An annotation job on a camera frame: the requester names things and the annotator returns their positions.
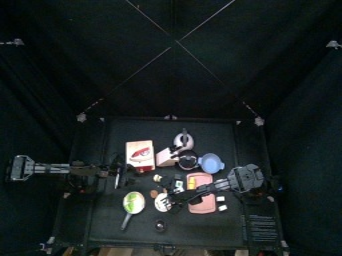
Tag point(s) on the white plate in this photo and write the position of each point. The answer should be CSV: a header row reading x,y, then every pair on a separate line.
x,y
161,203

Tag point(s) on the yellow toy food piece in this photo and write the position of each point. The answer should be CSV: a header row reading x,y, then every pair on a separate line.
x,y
191,182

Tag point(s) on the cream toy egg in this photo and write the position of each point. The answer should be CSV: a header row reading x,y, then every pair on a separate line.
x,y
157,178

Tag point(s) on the white box with red print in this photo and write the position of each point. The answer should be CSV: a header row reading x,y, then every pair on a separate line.
x,y
141,154

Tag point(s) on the small black cup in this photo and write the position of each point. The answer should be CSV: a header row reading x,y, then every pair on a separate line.
x,y
161,226

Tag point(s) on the silver cloth clamp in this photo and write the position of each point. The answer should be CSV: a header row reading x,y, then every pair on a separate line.
x,y
16,42
333,44

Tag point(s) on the black toy pot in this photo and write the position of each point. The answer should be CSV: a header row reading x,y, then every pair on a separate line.
x,y
187,160

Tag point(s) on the beige toy knife block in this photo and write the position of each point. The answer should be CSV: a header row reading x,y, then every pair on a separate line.
x,y
166,158

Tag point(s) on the silver frame corner bracket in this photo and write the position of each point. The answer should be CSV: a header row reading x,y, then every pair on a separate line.
x,y
82,117
260,121

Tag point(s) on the frying pan with green food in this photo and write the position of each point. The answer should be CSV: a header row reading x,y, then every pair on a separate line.
x,y
134,202

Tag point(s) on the brown toy cookie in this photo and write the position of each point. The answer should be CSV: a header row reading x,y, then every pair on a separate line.
x,y
154,193

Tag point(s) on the silver frame middle bracket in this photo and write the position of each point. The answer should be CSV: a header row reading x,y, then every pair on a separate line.
x,y
170,117

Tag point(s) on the pink cutting board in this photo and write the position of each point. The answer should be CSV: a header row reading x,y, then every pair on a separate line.
x,y
202,180

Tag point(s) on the green and white toy item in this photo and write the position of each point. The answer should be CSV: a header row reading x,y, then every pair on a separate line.
x,y
179,186

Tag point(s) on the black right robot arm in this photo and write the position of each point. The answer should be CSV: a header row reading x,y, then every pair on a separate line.
x,y
242,178

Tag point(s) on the blue bowl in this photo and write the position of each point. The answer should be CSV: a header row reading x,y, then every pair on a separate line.
x,y
212,163

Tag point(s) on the white toy kettle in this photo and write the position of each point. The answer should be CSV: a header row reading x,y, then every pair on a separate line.
x,y
183,140

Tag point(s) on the white text label sticker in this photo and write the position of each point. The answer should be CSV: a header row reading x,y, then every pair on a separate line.
x,y
262,230

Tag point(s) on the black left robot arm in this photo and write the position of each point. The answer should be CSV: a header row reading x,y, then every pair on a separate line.
x,y
49,168

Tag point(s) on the small white cube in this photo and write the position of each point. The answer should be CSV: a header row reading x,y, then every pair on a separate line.
x,y
222,208
221,198

